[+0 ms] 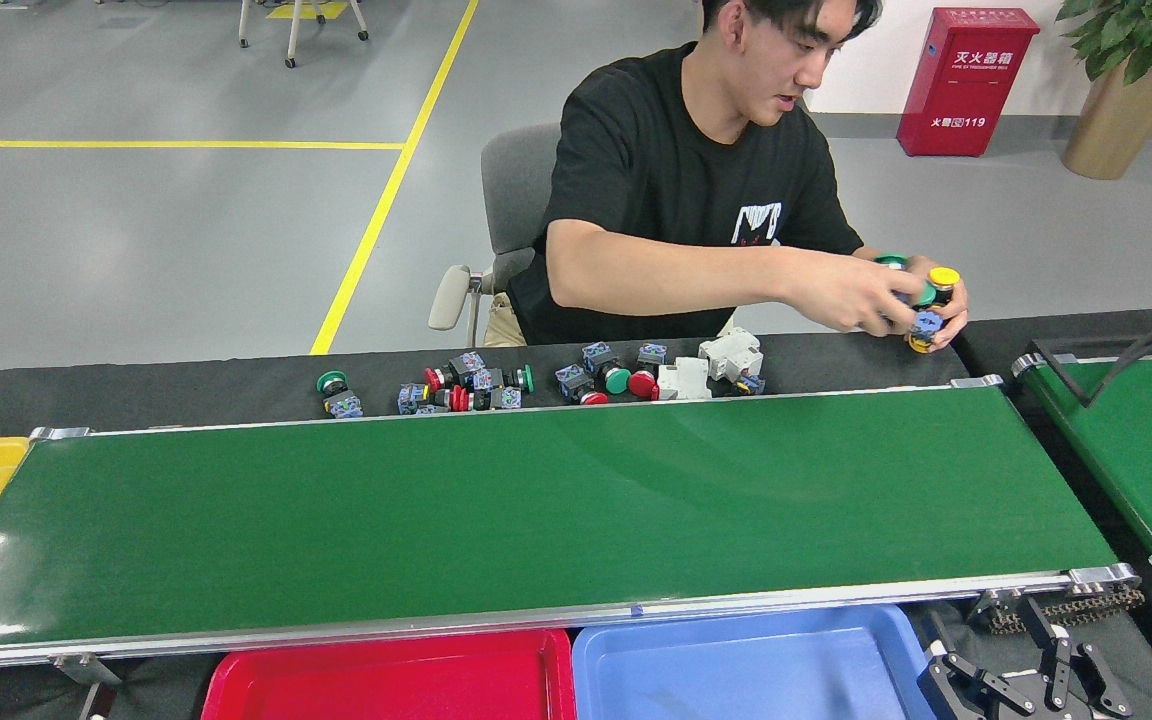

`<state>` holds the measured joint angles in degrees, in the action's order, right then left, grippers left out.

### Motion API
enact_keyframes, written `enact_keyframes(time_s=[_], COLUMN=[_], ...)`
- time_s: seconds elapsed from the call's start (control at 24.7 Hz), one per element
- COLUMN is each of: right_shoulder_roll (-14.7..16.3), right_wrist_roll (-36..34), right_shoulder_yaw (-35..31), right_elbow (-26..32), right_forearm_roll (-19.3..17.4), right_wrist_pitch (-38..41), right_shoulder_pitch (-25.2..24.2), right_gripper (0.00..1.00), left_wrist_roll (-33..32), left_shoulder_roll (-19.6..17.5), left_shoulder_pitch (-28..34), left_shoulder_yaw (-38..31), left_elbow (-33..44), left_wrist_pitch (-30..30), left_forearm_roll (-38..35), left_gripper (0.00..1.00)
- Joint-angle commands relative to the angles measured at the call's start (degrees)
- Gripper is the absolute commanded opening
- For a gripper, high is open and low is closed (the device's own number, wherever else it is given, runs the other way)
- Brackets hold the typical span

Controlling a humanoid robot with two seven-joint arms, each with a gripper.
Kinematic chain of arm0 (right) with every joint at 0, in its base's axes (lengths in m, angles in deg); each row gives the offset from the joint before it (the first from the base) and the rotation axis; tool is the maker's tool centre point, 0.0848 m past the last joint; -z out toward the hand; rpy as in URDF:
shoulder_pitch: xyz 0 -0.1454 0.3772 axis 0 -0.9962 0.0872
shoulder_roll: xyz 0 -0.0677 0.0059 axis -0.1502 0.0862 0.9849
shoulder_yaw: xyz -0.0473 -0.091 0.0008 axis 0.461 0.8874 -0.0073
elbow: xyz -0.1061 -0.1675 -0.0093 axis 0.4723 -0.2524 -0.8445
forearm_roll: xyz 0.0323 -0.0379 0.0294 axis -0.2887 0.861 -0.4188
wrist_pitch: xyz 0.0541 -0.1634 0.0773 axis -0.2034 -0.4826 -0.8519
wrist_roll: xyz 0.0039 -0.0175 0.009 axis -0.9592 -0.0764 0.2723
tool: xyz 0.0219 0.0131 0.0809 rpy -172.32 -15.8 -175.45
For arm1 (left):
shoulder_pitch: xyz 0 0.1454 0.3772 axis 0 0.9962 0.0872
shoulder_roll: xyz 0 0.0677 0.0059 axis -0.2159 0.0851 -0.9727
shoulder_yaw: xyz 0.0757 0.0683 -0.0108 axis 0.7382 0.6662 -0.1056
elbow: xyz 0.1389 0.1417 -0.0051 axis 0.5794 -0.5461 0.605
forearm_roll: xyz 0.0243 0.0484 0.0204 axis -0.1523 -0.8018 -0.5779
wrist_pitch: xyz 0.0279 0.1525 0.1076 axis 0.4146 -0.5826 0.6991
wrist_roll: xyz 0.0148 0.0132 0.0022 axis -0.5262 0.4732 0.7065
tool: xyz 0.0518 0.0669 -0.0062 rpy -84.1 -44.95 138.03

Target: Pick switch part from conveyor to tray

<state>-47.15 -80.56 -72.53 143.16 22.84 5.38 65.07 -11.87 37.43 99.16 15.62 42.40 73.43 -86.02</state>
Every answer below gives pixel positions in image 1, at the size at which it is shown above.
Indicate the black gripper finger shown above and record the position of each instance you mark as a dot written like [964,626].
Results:
[1101,680]
[966,690]

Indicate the person's right forearm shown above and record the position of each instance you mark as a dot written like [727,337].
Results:
[676,275]

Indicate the green feeder conveyor belt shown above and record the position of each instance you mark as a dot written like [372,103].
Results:
[1151,460]

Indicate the blue plastic tray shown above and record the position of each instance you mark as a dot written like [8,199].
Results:
[736,670]

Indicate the long green conveyor belt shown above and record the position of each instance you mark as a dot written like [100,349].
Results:
[536,500]

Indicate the red plastic tray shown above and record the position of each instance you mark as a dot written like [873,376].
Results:
[386,685]

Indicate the person's left hand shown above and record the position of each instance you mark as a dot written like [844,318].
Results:
[958,315]

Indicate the person's right hand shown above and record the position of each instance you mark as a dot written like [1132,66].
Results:
[851,290]

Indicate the potted plant gold pot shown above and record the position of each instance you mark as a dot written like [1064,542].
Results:
[1121,120]

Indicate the person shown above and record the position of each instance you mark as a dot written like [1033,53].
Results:
[676,170]

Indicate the red fire extinguisher box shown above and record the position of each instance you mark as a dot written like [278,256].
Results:
[966,90]

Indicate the grey office chair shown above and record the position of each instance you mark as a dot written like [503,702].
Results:
[516,190]

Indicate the white wheeled stand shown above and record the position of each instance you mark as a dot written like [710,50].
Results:
[294,35]

